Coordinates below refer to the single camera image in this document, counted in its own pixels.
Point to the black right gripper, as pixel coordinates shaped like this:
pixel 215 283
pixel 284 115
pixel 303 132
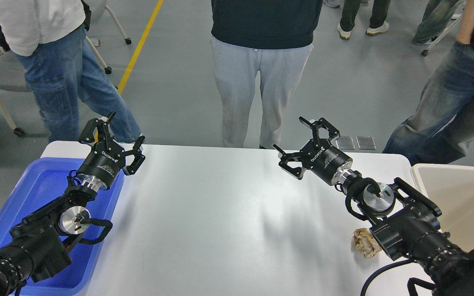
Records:
pixel 326 159

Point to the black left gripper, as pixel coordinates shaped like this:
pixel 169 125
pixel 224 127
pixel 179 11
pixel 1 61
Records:
pixel 105 161

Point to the brown paper ball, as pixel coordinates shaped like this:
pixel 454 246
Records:
pixel 364 242

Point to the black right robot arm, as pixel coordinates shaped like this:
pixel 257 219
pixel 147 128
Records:
pixel 404 222

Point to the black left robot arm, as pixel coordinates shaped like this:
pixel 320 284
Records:
pixel 42 241

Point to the metal floor plate left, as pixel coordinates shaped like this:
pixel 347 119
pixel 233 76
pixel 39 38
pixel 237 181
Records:
pixel 345 143

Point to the metal floor plate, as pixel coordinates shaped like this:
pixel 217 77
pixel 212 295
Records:
pixel 345 143
pixel 366 143

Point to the metal floor plate right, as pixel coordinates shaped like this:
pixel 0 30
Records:
pixel 366 143

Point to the person in blue jeans left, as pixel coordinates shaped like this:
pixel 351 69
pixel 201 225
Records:
pixel 48 38

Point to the white chair leg with castor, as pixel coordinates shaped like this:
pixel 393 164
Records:
pixel 113 16

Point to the person in grey sweatpants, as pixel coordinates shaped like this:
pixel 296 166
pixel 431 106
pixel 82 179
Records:
pixel 269 39

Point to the grey office chair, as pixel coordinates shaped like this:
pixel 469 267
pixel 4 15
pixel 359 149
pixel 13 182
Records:
pixel 11 79

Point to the person in faded jeans right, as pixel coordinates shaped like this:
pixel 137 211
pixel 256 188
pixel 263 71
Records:
pixel 442 127

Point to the beige plastic bin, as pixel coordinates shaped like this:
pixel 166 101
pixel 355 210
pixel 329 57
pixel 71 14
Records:
pixel 451 187

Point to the person in grey-green trousers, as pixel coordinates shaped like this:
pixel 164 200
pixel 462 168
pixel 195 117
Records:
pixel 435 18

